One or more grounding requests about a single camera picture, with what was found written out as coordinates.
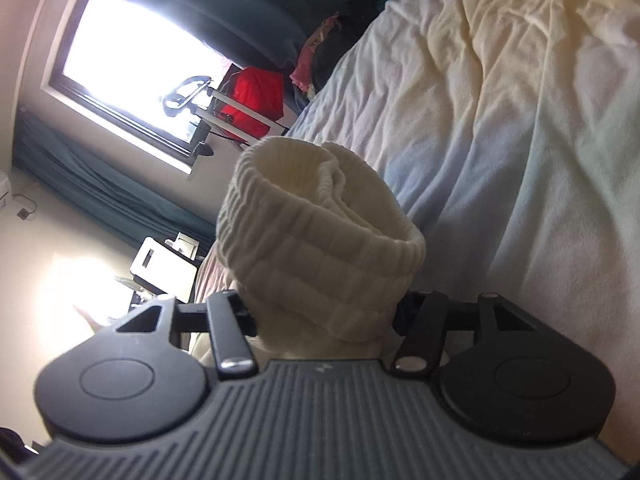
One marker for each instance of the window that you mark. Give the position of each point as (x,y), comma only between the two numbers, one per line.
(130,60)

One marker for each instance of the pile of mixed clothes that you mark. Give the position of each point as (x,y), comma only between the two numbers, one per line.
(345,35)

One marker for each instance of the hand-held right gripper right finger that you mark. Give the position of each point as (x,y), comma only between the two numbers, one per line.
(425,325)

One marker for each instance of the teal curtain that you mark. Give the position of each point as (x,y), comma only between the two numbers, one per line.
(100,185)
(250,5)

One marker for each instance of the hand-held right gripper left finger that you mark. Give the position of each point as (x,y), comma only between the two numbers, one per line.
(227,325)

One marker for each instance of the black hanger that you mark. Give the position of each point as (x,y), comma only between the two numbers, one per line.
(184,92)

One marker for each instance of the red cloth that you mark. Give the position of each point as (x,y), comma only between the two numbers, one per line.
(252,100)

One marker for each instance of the white clothes rack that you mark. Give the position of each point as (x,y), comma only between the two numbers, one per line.
(240,125)

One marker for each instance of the pastel tie-dye duvet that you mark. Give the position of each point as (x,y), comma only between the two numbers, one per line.
(525,160)

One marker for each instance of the white ribbed knit garment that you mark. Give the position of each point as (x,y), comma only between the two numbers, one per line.
(310,240)

